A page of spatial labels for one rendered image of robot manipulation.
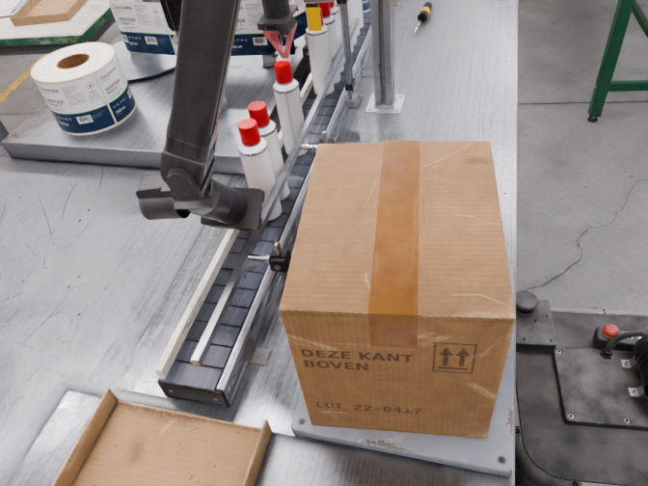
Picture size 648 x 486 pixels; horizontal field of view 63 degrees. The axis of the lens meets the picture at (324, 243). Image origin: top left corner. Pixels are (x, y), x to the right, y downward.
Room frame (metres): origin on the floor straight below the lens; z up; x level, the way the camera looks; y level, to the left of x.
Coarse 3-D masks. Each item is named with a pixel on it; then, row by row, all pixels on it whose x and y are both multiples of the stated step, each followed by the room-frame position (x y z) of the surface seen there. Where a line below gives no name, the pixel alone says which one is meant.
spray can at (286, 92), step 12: (276, 72) 0.96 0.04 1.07; (288, 72) 0.96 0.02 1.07; (276, 84) 0.97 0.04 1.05; (288, 84) 0.96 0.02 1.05; (276, 96) 0.96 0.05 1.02; (288, 96) 0.95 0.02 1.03; (300, 96) 0.97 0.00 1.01; (288, 108) 0.95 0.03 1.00; (300, 108) 0.96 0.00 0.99; (288, 120) 0.95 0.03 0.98; (300, 120) 0.96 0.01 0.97; (288, 132) 0.95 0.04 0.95; (288, 144) 0.95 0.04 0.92; (300, 156) 0.95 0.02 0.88
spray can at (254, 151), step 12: (252, 120) 0.79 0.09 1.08; (240, 132) 0.77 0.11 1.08; (252, 132) 0.77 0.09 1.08; (240, 144) 0.78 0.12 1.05; (252, 144) 0.76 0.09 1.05; (264, 144) 0.78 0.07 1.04; (240, 156) 0.77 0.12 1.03; (252, 156) 0.76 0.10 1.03; (264, 156) 0.76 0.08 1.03; (252, 168) 0.76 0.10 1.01; (264, 168) 0.76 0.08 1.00; (252, 180) 0.76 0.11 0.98; (264, 180) 0.76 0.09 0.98; (264, 192) 0.76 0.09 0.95; (264, 204) 0.76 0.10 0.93; (276, 204) 0.76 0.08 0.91; (276, 216) 0.76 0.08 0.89
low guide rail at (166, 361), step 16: (304, 96) 1.15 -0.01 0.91; (224, 240) 0.69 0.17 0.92; (224, 256) 0.66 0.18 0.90; (208, 272) 0.62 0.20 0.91; (208, 288) 0.59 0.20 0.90; (192, 304) 0.55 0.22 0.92; (192, 320) 0.53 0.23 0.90; (176, 336) 0.50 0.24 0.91; (176, 352) 0.48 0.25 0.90; (160, 368) 0.44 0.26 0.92
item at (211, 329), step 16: (352, 32) 1.34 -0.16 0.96; (336, 64) 1.18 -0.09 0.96; (320, 96) 1.04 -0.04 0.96; (304, 128) 0.93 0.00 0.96; (288, 160) 0.83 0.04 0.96; (272, 192) 0.74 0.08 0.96; (272, 208) 0.71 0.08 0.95; (256, 240) 0.63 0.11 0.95; (240, 256) 0.59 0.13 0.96; (240, 272) 0.56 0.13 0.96; (224, 304) 0.50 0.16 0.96; (208, 336) 0.45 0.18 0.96
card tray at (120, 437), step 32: (96, 416) 0.41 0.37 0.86; (128, 416) 0.42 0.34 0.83; (160, 416) 0.41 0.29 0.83; (192, 416) 0.40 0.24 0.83; (96, 448) 0.38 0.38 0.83; (128, 448) 0.37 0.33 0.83; (160, 448) 0.36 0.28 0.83; (192, 448) 0.35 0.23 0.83; (224, 448) 0.35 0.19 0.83; (256, 448) 0.32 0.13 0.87; (64, 480) 0.33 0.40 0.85; (96, 480) 0.33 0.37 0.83; (128, 480) 0.32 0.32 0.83; (160, 480) 0.32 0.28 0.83; (192, 480) 0.31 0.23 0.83; (224, 480) 0.30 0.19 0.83
